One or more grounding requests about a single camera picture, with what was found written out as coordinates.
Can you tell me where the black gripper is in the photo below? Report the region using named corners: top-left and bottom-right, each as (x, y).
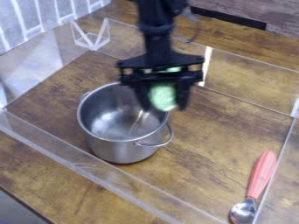
top-left (116, 31), bottom-right (204, 111)

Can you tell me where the silver metal pot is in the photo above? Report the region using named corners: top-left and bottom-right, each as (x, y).
top-left (78, 82), bottom-right (174, 164)

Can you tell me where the clear acrylic enclosure wall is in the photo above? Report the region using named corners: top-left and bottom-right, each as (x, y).
top-left (0, 18), bottom-right (299, 224)

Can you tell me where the green bumpy toy vegetable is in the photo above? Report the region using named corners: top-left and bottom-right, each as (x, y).
top-left (150, 83), bottom-right (176, 112)

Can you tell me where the black wall strip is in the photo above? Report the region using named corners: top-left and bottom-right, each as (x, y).
top-left (191, 6), bottom-right (267, 31)

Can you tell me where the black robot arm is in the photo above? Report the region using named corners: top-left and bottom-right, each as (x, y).
top-left (116, 0), bottom-right (204, 112)

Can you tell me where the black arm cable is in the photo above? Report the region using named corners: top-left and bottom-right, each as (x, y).
top-left (171, 8), bottom-right (203, 44)

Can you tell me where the red handled metal spoon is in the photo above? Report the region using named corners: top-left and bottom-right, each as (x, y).
top-left (228, 150), bottom-right (277, 224)

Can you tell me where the clear acrylic triangle bracket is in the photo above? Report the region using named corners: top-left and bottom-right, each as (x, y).
top-left (70, 18), bottom-right (111, 51)

